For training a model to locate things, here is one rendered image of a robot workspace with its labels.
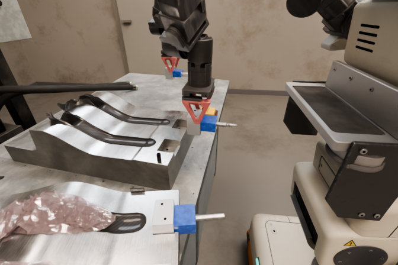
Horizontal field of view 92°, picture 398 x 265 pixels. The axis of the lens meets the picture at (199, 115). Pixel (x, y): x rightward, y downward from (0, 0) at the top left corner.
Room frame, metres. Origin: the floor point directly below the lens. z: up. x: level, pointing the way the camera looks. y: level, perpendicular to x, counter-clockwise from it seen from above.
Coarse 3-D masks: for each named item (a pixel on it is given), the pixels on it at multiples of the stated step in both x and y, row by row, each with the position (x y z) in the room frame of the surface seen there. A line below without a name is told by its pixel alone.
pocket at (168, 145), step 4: (164, 140) 0.43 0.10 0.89; (168, 140) 0.43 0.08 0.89; (172, 140) 0.43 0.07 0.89; (176, 140) 0.42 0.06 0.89; (164, 144) 0.43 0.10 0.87; (168, 144) 0.43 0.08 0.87; (172, 144) 0.43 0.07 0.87; (176, 144) 0.42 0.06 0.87; (160, 148) 0.40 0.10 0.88; (164, 148) 0.42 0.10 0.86; (168, 148) 0.42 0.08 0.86; (172, 148) 0.42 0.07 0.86; (176, 148) 0.41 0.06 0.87; (168, 152) 0.41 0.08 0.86; (172, 152) 0.41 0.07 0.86; (176, 152) 0.39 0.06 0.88
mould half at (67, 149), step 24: (48, 120) 0.46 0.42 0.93; (96, 120) 0.49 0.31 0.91; (24, 144) 0.44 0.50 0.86; (48, 144) 0.40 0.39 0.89; (72, 144) 0.39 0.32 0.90; (96, 144) 0.41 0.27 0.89; (72, 168) 0.39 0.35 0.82; (96, 168) 0.37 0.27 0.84; (120, 168) 0.36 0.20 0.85; (144, 168) 0.34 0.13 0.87; (168, 168) 0.33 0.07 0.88
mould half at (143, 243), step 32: (32, 192) 0.26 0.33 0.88; (96, 192) 0.26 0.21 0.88; (128, 192) 0.28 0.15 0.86; (160, 192) 0.28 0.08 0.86; (0, 256) 0.14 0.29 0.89; (32, 256) 0.14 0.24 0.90; (64, 256) 0.15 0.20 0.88; (96, 256) 0.16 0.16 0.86; (128, 256) 0.16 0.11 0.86; (160, 256) 0.16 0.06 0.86
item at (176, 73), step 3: (171, 66) 0.91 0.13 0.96; (174, 66) 0.91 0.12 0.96; (165, 69) 0.88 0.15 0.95; (174, 69) 0.91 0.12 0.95; (177, 69) 0.91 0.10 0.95; (180, 69) 0.91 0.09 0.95; (165, 72) 0.88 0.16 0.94; (168, 72) 0.88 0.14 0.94; (174, 72) 0.88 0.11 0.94; (177, 72) 0.87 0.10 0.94; (180, 72) 0.87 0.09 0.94; (183, 72) 0.89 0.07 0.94; (186, 72) 0.89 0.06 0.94; (165, 75) 0.88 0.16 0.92; (168, 75) 0.88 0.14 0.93; (171, 75) 0.88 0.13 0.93; (174, 75) 0.88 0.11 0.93; (177, 75) 0.87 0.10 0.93; (180, 75) 0.87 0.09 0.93; (165, 78) 0.88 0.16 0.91; (168, 78) 0.88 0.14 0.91; (171, 78) 0.88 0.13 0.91
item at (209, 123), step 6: (198, 114) 0.45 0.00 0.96; (192, 120) 0.43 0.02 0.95; (204, 120) 0.44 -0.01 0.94; (210, 120) 0.44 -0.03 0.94; (216, 120) 0.44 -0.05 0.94; (192, 126) 0.43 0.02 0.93; (198, 126) 0.43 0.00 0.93; (204, 126) 0.43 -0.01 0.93; (210, 126) 0.42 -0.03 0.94; (216, 126) 0.44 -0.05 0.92; (222, 126) 0.43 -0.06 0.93; (228, 126) 0.43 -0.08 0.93; (234, 126) 0.43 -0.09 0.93; (192, 132) 0.43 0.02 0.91; (198, 132) 0.43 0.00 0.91
